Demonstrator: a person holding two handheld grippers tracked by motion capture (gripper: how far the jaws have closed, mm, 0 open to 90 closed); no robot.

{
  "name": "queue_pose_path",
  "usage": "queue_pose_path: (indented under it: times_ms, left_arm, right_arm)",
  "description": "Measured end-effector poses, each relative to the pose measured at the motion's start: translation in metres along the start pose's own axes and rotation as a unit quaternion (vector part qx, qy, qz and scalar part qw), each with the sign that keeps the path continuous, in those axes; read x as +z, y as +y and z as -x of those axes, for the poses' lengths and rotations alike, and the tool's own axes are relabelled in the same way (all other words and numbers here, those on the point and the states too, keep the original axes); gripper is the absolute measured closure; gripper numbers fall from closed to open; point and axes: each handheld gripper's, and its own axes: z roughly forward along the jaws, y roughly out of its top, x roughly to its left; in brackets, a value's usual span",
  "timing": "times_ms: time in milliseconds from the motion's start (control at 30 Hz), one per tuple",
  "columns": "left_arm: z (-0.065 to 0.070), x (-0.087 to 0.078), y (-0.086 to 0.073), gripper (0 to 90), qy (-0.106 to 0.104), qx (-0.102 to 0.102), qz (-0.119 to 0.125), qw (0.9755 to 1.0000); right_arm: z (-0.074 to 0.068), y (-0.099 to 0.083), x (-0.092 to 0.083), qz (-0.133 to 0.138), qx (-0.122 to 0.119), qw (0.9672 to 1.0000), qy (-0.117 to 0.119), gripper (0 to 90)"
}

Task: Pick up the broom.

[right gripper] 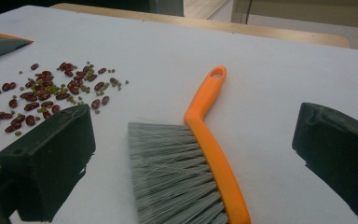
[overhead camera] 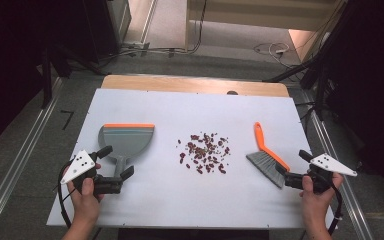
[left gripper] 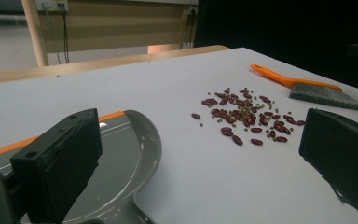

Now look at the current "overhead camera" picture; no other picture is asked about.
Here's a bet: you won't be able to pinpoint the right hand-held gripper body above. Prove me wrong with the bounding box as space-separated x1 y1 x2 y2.
284 153 358 195

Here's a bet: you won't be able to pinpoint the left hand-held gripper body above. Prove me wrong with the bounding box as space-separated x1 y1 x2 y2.
60 149 124 196

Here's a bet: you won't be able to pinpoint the orange hand brush grey bristles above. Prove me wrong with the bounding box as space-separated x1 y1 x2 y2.
245 121 291 190

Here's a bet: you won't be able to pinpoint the grey dustpan with orange lip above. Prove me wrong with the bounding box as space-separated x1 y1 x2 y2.
97 123 156 179

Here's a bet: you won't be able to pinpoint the pile of red beans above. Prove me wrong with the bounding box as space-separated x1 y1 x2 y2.
176 132 231 175

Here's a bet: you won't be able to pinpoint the person's left hand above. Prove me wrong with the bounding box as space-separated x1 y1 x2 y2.
63 165 104 224

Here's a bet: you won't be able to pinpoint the person's right hand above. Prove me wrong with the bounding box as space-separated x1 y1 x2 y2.
299 173 344 226

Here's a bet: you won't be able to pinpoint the white table mat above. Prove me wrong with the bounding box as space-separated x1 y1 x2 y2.
46 88 335 231

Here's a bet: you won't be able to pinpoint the black tripod stand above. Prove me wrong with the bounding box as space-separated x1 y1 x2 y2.
263 39 331 121

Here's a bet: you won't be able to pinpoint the black stand leg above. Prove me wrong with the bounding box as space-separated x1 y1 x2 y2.
40 46 54 110

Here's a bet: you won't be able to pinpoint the wooden table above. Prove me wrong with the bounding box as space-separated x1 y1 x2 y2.
100 74 290 98

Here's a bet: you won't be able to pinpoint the light wooden shelf unit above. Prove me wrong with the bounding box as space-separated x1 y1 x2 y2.
184 0 348 63

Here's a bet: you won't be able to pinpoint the metal floor rail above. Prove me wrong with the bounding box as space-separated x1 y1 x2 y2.
304 96 375 240
0 77 64 240

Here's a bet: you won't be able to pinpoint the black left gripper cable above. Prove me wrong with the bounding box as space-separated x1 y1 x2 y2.
57 159 75 230

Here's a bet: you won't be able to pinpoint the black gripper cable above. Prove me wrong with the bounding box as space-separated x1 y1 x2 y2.
57 159 75 230
326 178 345 235

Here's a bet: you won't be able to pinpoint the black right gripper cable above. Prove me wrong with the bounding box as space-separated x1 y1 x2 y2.
326 178 345 235

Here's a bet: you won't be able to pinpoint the white floor cable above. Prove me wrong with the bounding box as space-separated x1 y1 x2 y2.
253 41 293 61

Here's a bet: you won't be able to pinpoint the bundle of dark floor cables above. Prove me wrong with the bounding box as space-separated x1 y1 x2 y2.
99 0 209 63

